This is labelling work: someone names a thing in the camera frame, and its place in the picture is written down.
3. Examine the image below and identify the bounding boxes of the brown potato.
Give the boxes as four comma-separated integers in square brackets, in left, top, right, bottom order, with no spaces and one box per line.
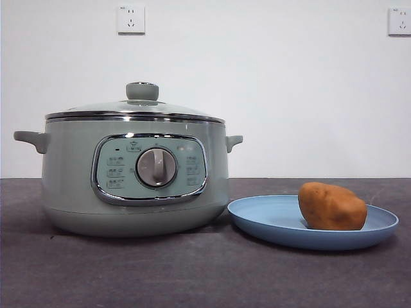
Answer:
[298,182,368,231]

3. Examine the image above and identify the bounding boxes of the glass lid with green knob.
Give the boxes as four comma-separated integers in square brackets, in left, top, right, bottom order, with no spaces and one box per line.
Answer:
[44,81,225,123]

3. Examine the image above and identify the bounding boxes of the blue round plate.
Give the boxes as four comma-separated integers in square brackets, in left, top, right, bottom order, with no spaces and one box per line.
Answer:
[227,194,400,251]

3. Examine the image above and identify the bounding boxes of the pale green electric steamer pot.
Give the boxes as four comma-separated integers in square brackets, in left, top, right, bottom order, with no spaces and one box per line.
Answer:
[13,117,244,237]

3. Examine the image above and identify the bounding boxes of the white wall socket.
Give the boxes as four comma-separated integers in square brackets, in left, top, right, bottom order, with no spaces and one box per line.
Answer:
[117,5,146,35]
[387,7,411,37]

